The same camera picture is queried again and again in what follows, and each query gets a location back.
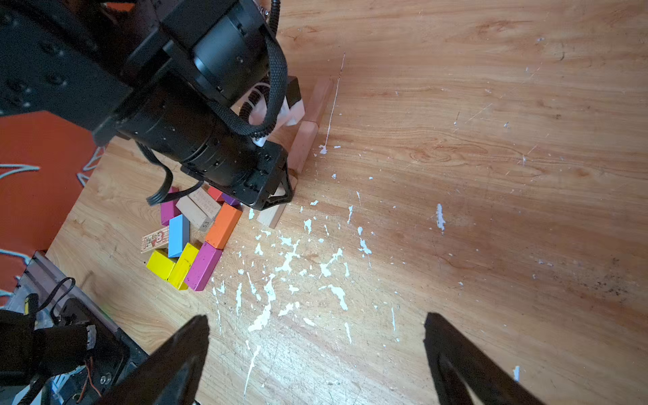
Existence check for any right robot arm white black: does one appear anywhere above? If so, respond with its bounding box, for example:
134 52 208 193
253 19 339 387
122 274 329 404
1 294 540 404

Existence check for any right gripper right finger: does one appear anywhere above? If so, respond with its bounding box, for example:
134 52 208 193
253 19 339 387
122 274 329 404
424 313 541 404

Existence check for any red block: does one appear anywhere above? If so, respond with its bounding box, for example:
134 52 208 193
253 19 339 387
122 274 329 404
207 187 224 204

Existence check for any yellow block upright lower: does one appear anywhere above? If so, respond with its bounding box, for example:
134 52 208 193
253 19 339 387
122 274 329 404
167 243 199 290

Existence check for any blue block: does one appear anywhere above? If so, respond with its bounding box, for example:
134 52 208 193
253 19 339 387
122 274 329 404
168 214 190 258

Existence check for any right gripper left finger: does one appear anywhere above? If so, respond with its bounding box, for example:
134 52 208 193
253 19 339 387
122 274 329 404
98 315 209 404

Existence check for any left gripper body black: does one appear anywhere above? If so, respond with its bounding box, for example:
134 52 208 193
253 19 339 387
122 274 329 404
182 138 295 211

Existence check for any natural wood block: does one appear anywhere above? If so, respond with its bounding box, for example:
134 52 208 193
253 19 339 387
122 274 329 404
256 175 298 229
188 188 221 220
288 121 319 174
176 196 212 232
303 78 333 124

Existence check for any orange block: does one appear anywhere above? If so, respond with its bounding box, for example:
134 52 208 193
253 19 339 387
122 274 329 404
205 204 242 250

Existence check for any magenta block left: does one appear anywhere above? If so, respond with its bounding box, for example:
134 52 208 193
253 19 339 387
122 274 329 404
160 200 181 226

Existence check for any magenta block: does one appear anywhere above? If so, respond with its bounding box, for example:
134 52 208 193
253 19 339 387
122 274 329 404
160 200 181 226
185 242 223 292

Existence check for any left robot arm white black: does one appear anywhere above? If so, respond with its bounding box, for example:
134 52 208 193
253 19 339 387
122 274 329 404
1 1 294 211

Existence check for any magenta block lower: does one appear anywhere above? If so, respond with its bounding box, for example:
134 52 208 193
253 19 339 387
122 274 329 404
185 242 223 292

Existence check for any yellow block bottom left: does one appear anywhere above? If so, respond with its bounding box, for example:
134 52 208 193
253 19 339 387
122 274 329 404
146 250 176 281

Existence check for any printed wooden block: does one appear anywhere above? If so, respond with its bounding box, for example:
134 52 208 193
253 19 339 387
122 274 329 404
140 226 170 253

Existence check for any purple block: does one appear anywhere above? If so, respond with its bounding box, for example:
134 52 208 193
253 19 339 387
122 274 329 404
221 193 241 207

